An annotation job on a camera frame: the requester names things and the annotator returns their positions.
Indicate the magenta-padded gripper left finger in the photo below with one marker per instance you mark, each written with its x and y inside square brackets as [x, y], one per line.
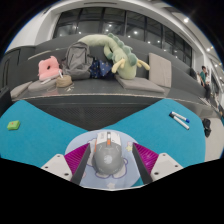
[75, 160]

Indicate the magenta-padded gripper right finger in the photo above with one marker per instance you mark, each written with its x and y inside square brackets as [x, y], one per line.
[148, 159]

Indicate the grey computer mouse orange accents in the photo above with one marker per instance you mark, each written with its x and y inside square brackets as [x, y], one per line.
[107, 160]

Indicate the round light blue mouse pad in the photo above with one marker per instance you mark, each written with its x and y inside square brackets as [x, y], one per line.
[76, 148]

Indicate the white marker black cap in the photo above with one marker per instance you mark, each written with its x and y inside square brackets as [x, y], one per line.
[180, 122]

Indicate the grey stepped bench seating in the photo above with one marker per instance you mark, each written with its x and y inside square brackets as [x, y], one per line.
[93, 113]

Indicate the black bag on floor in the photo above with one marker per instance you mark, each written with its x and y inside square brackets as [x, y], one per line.
[206, 127]

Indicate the small green case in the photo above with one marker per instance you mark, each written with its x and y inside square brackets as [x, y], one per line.
[13, 125]

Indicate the flat grey seat cushion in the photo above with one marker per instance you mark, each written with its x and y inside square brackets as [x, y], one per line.
[140, 84]

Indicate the round woven straw basket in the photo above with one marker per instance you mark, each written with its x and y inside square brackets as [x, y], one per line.
[64, 81]

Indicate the round grey seat cushion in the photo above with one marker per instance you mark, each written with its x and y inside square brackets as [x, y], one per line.
[40, 86]

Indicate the small square grey cushion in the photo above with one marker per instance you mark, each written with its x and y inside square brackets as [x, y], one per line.
[20, 89]

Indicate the upright square grey cushion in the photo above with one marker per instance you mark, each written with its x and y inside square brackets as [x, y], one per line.
[160, 70]

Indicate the pink plush pillow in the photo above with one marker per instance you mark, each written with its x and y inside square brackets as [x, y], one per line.
[48, 71]

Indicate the black suitcase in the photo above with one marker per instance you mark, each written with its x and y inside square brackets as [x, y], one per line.
[4, 100]

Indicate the long green dragon plush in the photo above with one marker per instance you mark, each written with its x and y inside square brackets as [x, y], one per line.
[126, 68]

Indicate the dark blue patterned bag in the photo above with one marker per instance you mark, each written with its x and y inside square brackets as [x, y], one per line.
[100, 69]

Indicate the person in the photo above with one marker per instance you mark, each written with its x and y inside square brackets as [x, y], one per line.
[203, 78]

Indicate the grey backpack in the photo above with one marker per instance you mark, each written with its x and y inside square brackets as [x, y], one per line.
[78, 60]

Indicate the ceiling lights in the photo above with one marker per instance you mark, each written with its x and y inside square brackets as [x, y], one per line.
[185, 20]

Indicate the dark glass window wall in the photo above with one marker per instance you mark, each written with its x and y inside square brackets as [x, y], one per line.
[93, 25]

